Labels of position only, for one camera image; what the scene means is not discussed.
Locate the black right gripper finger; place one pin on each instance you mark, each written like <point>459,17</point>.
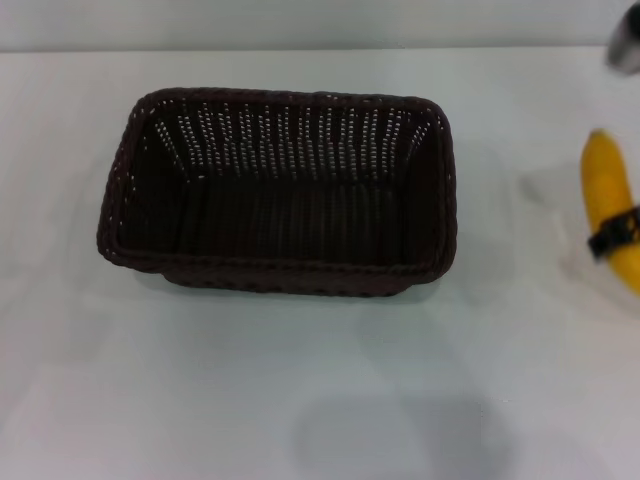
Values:
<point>612,234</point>

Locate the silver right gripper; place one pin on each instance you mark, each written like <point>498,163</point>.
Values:
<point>625,40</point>

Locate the yellow banana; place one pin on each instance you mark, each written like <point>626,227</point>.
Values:
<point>607,180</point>

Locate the dark brown woven basket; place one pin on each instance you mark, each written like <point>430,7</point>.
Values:
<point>280,220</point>

